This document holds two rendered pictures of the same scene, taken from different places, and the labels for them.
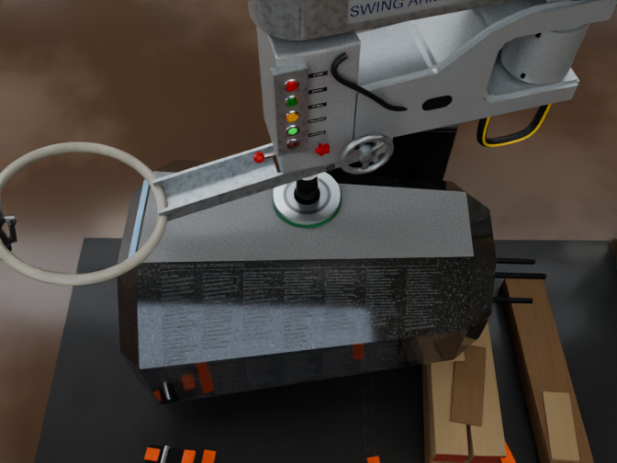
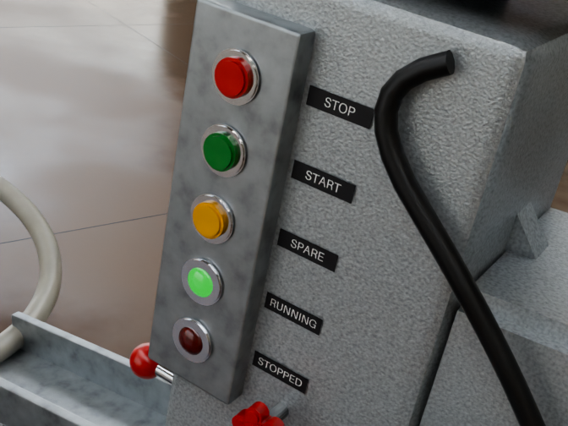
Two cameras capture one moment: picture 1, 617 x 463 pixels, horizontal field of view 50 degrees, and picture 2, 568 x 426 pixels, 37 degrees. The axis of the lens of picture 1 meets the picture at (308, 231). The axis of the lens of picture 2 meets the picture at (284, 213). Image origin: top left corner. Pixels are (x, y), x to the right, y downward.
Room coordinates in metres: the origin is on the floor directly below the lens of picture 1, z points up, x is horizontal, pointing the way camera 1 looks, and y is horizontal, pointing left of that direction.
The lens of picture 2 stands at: (0.73, -0.35, 1.67)
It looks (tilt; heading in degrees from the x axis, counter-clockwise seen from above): 26 degrees down; 43
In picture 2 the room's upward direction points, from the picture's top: 12 degrees clockwise
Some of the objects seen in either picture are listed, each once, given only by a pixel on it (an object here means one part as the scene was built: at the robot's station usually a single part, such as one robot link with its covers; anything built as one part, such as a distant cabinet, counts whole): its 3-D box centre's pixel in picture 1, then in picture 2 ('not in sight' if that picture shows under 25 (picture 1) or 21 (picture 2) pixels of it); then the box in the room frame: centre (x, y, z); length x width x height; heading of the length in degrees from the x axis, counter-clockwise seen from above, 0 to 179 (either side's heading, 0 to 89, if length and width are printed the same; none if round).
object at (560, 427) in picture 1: (560, 425); not in sight; (0.71, -0.93, 0.13); 0.25 x 0.10 x 0.01; 177
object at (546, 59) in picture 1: (544, 35); not in sight; (1.39, -0.63, 1.37); 0.19 x 0.19 x 0.20
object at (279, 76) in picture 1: (290, 111); (225, 212); (1.09, 0.04, 1.40); 0.08 x 0.03 x 0.28; 105
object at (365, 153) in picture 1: (362, 144); not in sight; (1.13, -0.14, 1.23); 0.15 x 0.10 x 0.15; 105
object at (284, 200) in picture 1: (307, 195); not in sight; (1.22, 0.00, 0.88); 0.21 x 0.21 x 0.01
